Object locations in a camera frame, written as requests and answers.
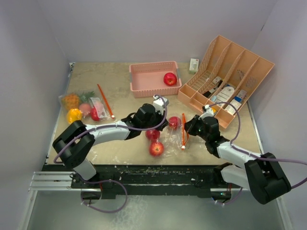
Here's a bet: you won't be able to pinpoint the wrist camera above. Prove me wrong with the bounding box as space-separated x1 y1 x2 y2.
153 95 169 114
200 104 216 119

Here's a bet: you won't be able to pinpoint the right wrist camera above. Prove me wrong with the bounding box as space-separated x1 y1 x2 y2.
200 104 216 119

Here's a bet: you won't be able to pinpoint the pink plastic basket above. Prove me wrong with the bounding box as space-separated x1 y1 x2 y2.
129 61 182 98

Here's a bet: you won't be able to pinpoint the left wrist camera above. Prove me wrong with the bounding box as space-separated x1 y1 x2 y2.
153 95 169 114

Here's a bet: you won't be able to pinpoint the clear zip bag red apples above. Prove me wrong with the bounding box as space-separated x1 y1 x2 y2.
147 113 189 157

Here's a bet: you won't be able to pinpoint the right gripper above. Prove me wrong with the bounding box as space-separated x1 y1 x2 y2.
182 115 209 141

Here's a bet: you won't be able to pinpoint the small white box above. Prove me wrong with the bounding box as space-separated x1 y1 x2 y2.
189 58 199 74

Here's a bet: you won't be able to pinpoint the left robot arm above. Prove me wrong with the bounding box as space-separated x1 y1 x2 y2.
52 103 168 188

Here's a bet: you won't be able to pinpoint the fake pineapple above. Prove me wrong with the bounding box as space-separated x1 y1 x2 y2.
61 93 80 110

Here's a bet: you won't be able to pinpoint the fake yellow pepper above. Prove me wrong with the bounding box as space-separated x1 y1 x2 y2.
66 108 83 124

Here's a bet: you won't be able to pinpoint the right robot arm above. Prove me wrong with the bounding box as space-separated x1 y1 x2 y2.
184 115 291 204

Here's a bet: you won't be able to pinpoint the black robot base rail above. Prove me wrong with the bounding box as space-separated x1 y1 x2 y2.
70 165 236 201

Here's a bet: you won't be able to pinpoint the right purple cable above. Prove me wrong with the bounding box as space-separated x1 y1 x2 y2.
207 102 307 207

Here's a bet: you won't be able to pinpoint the purple cable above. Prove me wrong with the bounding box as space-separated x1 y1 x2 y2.
207 102 307 207
53 94 168 213

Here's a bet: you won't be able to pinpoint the fake red apple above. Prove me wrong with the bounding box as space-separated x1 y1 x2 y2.
168 116 181 130
145 129 160 141
163 72 177 86
149 142 164 157

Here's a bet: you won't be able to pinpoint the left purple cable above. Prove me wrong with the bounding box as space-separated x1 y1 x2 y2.
53 94 168 213

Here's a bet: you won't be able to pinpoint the clear zip bag mixed fruit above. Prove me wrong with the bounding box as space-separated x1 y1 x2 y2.
59 86 115 123

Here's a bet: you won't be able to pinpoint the orange desk file organizer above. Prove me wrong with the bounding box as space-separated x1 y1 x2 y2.
177 35 274 128

